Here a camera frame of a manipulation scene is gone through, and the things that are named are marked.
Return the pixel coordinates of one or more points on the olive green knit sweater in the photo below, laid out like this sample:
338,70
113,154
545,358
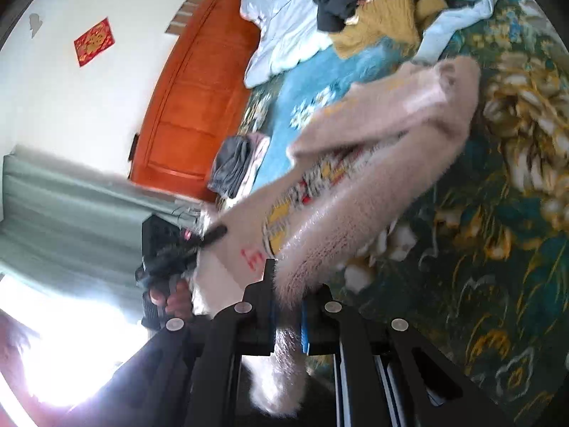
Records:
401,21

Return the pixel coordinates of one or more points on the red paper wall decoration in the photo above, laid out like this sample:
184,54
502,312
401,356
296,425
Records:
93,42

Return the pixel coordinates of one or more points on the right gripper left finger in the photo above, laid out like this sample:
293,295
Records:
214,350

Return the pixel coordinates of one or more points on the person's left hand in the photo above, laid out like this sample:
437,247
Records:
179,302

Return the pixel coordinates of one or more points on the folded pink garment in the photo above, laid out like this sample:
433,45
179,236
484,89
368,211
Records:
261,144

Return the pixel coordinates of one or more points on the light blue floral quilt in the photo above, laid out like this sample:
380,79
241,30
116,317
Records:
292,31

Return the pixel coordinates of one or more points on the beige fuzzy patterned sweater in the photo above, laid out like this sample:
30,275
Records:
355,168

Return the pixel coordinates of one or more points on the orange wooden headboard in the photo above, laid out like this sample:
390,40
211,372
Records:
198,101

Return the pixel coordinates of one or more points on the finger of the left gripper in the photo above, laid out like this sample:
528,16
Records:
213,235

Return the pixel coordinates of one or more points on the floral green gold bedspread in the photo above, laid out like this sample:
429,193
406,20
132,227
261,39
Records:
479,264

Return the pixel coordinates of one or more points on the folded dark grey garment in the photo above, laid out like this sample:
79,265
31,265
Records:
230,165

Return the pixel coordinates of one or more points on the green curtain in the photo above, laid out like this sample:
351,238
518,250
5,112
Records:
75,232

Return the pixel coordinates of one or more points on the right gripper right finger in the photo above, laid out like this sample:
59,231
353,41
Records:
362,353

